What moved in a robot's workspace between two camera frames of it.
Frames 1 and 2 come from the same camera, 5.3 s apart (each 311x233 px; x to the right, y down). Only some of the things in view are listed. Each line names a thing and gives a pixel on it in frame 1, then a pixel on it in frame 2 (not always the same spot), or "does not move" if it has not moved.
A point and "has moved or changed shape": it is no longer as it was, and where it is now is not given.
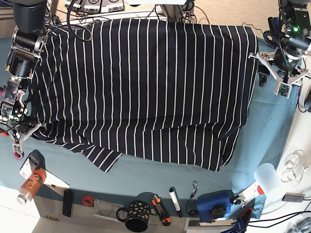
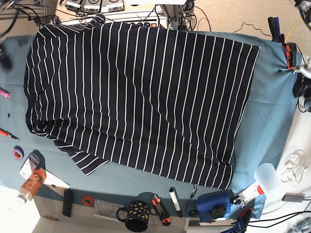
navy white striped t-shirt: [152, 91] has moved or changed shape
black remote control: [67, 203] does not move
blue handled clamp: [240, 225] does not move
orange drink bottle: [32, 186] does not move
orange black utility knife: [162, 212] does not move
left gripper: [283, 66] -> [305, 68]
